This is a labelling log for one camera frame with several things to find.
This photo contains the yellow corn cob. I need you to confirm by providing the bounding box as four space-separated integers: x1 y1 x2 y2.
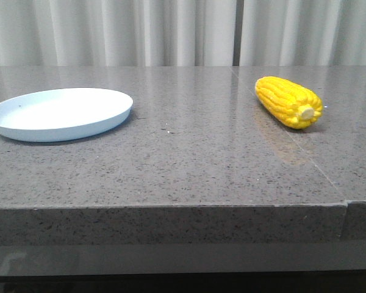
255 76 323 129

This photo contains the light blue round plate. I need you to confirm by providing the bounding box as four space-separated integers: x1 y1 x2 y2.
0 88 133 142

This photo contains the white pleated curtain left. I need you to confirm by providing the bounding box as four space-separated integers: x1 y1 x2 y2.
0 1 237 67

